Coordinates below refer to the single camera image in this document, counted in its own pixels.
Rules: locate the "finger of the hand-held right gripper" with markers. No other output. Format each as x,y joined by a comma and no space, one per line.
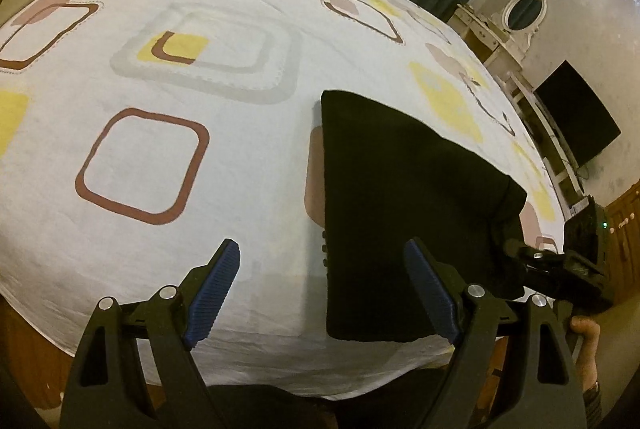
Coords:
545,279
535,251

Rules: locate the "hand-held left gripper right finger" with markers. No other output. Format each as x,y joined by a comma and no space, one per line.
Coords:
432,294

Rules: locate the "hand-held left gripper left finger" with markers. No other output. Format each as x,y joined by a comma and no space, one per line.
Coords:
212,294

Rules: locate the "black pants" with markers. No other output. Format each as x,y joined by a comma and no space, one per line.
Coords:
400,209

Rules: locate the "person's right hand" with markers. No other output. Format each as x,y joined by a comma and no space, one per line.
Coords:
585,349

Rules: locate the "brown wooden cabinet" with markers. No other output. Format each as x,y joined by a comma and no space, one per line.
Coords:
625,249

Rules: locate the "white television stand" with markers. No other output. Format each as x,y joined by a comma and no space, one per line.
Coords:
550,149

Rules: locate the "black television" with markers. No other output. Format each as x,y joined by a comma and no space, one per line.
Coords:
575,114

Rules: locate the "printed white bed sheet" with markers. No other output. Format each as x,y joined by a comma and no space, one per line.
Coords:
150,109

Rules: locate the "white dressing table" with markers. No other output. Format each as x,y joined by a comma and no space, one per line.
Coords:
480,34

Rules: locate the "oval mirror white frame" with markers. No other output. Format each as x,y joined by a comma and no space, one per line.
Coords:
525,11

